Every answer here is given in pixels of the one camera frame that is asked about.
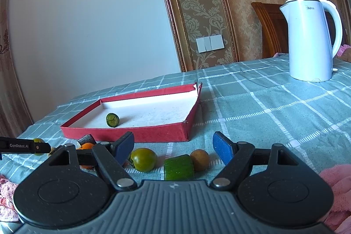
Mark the pink clothing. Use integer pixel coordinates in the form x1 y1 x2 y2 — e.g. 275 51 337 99
337 44 351 63

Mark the green cucumber chunk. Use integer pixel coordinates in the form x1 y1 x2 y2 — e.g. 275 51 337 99
164 154 195 182

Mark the large green tomato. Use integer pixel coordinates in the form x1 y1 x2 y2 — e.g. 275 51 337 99
129 148 158 173

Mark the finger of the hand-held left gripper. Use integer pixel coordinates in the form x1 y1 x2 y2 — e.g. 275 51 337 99
0 137 52 156

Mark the pink towel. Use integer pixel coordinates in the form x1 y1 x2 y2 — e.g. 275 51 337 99
319 164 351 234

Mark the white electric kettle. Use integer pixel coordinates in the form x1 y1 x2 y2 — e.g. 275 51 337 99
279 0 343 82

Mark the green checkered tablecloth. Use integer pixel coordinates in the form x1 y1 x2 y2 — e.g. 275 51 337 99
0 54 351 234

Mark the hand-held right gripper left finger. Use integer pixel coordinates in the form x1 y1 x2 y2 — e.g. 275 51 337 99
49 132 138 192

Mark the small orange tangerine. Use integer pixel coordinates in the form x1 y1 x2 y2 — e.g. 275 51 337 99
79 142 96 169

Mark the patterned curtain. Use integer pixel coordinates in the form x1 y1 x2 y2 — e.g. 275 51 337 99
0 0 35 139

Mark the red and white cloth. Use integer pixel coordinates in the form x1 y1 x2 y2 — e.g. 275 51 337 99
0 174 23 223

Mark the brown longan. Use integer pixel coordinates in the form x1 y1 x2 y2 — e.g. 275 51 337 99
190 149 211 172

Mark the red cardboard box tray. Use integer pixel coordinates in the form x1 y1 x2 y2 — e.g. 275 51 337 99
60 82 203 143

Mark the wooden chair back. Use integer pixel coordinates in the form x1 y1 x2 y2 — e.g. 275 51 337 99
251 2 349 59

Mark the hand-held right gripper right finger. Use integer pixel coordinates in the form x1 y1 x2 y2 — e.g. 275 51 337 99
210 131 298 191

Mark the green cucumber slice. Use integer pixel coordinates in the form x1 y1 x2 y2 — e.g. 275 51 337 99
106 113 120 128

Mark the white wall switch panel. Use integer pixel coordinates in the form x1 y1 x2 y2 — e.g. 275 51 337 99
196 34 225 54

